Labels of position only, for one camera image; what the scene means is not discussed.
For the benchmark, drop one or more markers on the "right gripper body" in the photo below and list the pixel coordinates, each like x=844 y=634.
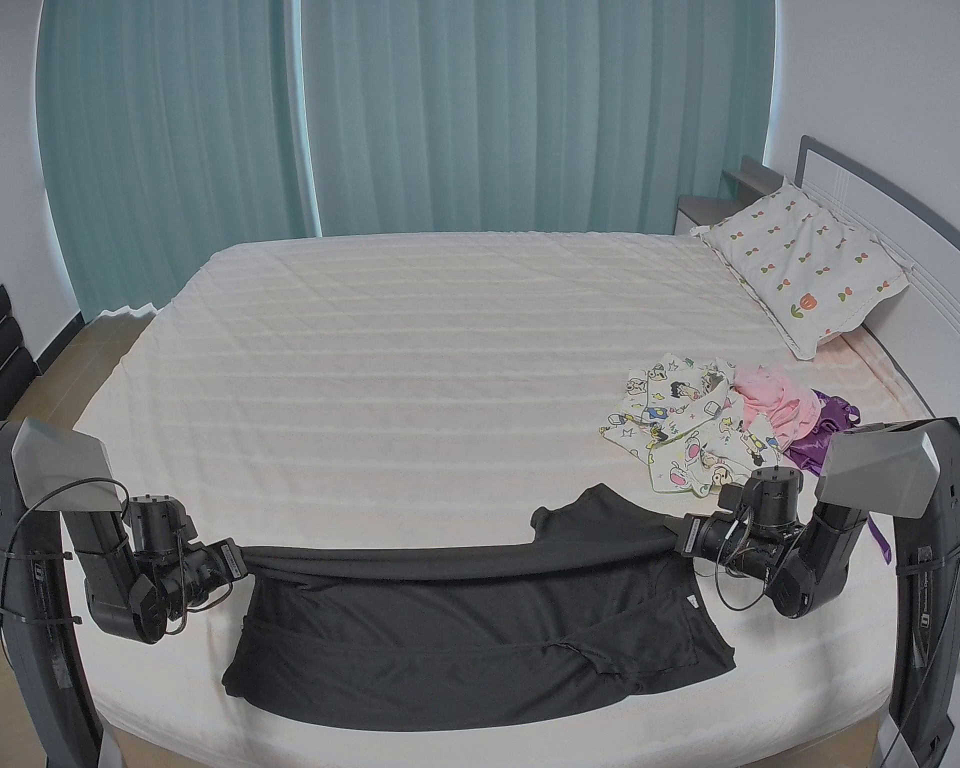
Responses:
x=705 y=536

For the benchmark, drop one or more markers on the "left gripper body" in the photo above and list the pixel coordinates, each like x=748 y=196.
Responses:
x=223 y=564

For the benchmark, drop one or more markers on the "black T-shirt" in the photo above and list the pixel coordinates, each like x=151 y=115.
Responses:
x=465 y=637

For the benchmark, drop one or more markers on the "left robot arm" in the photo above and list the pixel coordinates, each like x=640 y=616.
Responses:
x=97 y=555

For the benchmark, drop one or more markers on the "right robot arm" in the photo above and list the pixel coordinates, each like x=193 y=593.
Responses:
x=877 y=480

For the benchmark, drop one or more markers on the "bed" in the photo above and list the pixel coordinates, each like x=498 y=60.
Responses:
x=420 y=375

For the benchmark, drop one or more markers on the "white printed pyjama garment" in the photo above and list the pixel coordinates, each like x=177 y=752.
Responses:
x=675 y=420

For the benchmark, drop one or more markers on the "purple garment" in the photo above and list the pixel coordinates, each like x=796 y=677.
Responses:
x=814 y=442

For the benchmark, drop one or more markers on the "pink garment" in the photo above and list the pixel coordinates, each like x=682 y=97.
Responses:
x=780 y=401

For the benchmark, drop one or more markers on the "white printed pillow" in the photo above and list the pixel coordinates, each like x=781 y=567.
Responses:
x=806 y=270

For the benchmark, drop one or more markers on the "dark grey chest of drawers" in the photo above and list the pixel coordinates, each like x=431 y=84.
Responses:
x=15 y=352

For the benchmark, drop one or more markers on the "grey bedside table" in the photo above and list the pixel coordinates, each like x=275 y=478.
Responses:
x=720 y=202

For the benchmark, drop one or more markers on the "blue-green curtain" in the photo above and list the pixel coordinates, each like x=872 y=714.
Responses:
x=172 y=150
x=525 y=112

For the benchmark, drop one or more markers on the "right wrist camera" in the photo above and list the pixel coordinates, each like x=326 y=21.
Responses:
x=735 y=501

